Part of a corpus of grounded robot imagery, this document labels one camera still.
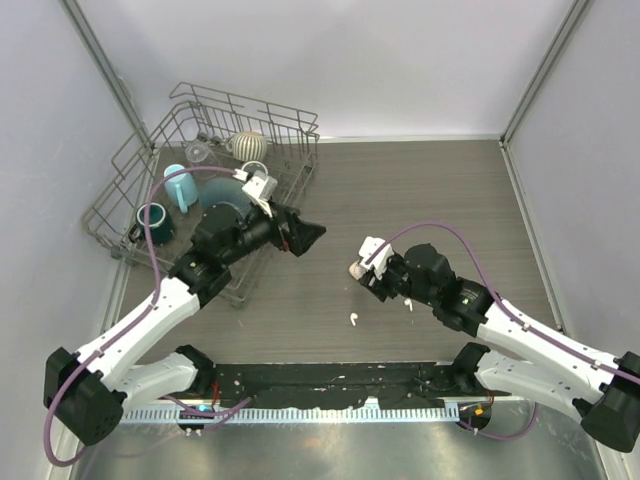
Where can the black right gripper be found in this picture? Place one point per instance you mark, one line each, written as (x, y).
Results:
(379, 286)

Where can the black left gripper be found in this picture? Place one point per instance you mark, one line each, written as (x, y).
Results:
(304, 233)

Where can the beige earbud charging case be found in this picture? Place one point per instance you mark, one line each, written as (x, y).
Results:
(356, 270)

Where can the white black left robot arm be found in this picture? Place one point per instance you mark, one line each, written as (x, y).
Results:
(90, 390)

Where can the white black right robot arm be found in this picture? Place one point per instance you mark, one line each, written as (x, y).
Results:
(511, 352)

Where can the white rimmed teal cup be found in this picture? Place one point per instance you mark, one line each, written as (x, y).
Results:
(254, 166)

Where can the teal ceramic plate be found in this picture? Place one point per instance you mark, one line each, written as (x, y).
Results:
(222, 190)

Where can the striped beige mug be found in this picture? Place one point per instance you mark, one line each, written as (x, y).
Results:
(247, 146)

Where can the light blue mug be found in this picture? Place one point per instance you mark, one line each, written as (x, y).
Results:
(181, 188)

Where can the clear drinking glass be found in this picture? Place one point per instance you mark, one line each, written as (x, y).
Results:
(200, 154)

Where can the dark green mug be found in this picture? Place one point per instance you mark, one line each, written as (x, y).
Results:
(160, 223)

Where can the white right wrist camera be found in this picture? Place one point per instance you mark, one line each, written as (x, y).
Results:
(373, 256)

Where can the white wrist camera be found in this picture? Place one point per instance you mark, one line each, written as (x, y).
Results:
(258, 187)
(373, 256)

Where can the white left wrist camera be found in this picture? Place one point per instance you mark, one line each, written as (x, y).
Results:
(258, 187)

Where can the grey wire dish rack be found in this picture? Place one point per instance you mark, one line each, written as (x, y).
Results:
(211, 116)

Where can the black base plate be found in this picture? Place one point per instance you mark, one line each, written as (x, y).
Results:
(339, 386)

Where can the white cable duct strip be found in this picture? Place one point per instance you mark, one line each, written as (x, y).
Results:
(369, 413)

